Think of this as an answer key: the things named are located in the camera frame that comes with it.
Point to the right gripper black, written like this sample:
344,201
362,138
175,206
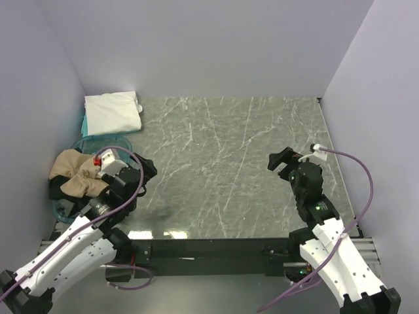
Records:
285,156

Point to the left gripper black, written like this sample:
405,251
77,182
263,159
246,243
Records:
148,168

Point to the beige t shirt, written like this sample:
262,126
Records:
81,174

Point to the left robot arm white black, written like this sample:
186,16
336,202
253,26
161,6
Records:
90,242

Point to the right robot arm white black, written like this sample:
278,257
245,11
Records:
325,243

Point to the folded white t shirt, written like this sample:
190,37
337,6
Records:
115,113

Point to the folded teal t shirt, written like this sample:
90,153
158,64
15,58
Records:
84,126

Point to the teal transparent plastic basket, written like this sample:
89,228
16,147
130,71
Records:
66,208

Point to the black t shirt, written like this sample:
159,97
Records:
63,193

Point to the black base beam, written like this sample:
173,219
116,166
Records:
273,257

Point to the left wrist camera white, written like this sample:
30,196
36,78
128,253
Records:
109,163

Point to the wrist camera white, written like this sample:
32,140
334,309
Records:
109,163
317,155

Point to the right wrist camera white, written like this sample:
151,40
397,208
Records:
317,155

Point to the aluminium rail frame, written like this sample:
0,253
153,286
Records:
365,246

